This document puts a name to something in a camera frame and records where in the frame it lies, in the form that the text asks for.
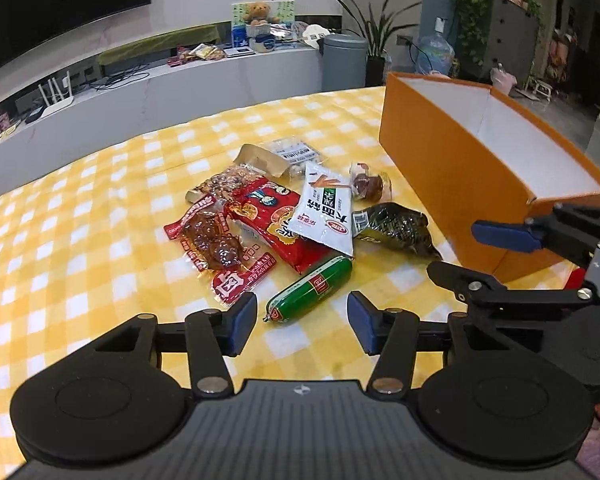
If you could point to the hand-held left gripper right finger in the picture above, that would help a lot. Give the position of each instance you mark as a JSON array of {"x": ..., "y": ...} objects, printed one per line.
[{"x": 360, "y": 321}]

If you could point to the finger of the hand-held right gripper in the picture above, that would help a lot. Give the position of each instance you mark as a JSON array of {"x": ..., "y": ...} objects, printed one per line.
[
  {"x": 460, "y": 277},
  {"x": 500, "y": 237}
]

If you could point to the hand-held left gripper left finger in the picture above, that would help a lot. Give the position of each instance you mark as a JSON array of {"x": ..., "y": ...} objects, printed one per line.
[{"x": 243, "y": 321}]

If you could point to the green sausage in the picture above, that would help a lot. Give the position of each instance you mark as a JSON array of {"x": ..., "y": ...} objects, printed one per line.
[{"x": 310, "y": 287}]

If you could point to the red braised meat packet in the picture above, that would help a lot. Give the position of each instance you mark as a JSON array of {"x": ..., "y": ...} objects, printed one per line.
[{"x": 215, "y": 245}]

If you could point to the dark green snack packet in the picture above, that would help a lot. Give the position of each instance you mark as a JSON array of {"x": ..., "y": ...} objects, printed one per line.
[{"x": 395, "y": 225}]

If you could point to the orange cardboard box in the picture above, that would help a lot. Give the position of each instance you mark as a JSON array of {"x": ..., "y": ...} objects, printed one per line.
[{"x": 430, "y": 145}]

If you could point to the white noodle snack packet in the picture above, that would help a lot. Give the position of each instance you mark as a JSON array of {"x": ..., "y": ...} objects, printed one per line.
[{"x": 325, "y": 210}]

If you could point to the red cartoon snack bag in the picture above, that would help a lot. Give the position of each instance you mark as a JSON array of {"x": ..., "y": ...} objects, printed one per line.
[{"x": 270, "y": 205}]

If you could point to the clear packet with brown snack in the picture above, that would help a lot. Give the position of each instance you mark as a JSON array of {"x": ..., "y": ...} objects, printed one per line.
[{"x": 367, "y": 182}]

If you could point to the brown nut snack packet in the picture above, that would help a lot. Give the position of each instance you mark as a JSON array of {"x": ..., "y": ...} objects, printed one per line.
[{"x": 220, "y": 182}]

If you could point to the white step stool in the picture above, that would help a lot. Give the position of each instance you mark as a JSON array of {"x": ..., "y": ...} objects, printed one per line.
[{"x": 542, "y": 89}]

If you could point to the pink heater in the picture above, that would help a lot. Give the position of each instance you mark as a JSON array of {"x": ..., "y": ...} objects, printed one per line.
[{"x": 502, "y": 78}]

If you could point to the clear quail egg packet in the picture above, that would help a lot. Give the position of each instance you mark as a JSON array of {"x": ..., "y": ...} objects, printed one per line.
[{"x": 292, "y": 152}]

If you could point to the yellow checked tablecloth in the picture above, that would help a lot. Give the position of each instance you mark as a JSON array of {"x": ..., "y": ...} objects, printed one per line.
[{"x": 80, "y": 240}]

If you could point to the grey cabinet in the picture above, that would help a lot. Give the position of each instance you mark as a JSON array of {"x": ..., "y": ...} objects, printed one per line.
[{"x": 510, "y": 35}]

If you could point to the potted plant with black pot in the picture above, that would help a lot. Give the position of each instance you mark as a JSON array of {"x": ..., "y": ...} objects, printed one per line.
[{"x": 375, "y": 70}]

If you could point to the grey trash bin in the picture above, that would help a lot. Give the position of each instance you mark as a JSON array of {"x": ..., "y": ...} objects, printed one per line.
[{"x": 345, "y": 65}]

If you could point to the hanging green plant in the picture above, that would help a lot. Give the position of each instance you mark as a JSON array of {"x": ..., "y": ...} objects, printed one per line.
[{"x": 472, "y": 0}]

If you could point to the white media counter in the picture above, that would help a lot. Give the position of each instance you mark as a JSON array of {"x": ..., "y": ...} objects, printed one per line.
[{"x": 130, "y": 105}]

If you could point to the snack packets on counter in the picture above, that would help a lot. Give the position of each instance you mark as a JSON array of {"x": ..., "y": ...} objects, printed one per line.
[{"x": 200, "y": 52}]

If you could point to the blue box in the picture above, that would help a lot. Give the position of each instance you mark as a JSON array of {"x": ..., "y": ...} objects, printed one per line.
[{"x": 239, "y": 36}]

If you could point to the white router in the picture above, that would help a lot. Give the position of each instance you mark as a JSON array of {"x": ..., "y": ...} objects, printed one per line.
[{"x": 55, "y": 102}]

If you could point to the olive green cushion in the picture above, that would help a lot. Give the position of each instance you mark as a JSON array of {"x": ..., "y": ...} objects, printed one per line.
[{"x": 155, "y": 42}]

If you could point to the small black device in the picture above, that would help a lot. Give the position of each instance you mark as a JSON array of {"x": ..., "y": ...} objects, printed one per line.
[{"x": 34, "y": 115}]

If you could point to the teddy bear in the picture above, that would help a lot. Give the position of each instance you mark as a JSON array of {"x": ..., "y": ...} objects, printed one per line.
[{"x": 260, "y": 12}]

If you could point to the green picture board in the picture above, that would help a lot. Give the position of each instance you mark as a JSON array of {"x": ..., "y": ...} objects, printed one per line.
[{"x": 286, "y": 10}]

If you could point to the black television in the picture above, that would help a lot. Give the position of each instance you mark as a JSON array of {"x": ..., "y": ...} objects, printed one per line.
[{"x": 55, "y": 0}]

